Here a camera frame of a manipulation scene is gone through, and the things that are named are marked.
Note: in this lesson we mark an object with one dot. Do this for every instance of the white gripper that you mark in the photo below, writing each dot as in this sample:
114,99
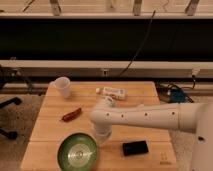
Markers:
102,138

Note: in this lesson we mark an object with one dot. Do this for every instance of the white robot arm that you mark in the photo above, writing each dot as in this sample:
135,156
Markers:
195,118

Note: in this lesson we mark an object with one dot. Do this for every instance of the black rectangular box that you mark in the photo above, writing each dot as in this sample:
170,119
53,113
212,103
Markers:
134,148

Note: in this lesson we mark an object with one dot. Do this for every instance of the blue device with cables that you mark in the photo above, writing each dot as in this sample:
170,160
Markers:
175,93

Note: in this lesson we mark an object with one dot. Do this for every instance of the clear plastic cup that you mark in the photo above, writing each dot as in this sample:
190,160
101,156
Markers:
62,85

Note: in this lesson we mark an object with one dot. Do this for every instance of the red chili pepper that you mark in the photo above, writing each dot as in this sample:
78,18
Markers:
72,115

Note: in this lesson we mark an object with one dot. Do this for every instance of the white toothpaste tube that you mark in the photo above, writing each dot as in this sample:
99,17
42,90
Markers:
115,93

